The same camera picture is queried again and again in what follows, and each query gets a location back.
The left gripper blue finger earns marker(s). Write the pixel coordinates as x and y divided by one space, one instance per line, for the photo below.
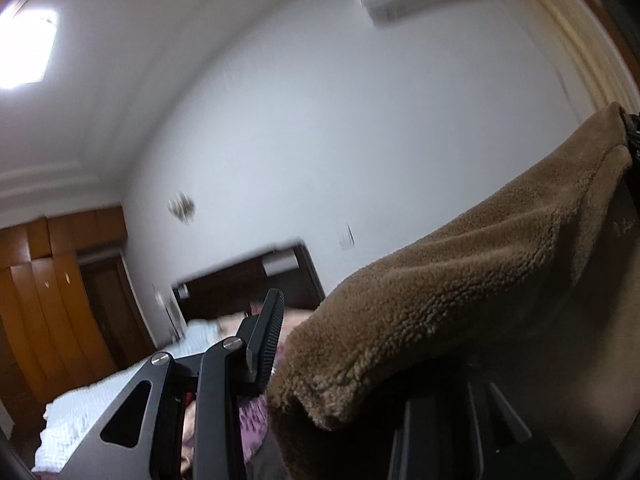
259 334

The brown fleece sweater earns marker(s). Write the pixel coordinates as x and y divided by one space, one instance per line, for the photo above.
504 345

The purple floral bedspread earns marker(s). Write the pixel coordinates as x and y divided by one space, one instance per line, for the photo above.
253 428

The dark wooden headboard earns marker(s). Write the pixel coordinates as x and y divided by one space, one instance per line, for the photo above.
234 288

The white bedside lamp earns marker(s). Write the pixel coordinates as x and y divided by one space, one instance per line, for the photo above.
167 304

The brown wooden door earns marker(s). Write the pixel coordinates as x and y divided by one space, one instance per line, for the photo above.
116 310

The beige curtain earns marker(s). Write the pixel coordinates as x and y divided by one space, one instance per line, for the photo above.
601 55

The white bed sheet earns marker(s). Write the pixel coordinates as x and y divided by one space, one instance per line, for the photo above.
71 415

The orange wooden wardrobe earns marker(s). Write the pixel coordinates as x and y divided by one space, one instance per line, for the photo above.
50 340

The ceiling light panel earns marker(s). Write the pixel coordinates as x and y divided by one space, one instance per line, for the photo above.
27 39

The white wall switch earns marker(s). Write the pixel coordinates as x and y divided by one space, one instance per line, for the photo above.
346 239

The wall lamp fixture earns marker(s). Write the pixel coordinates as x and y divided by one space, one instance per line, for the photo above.
182 207

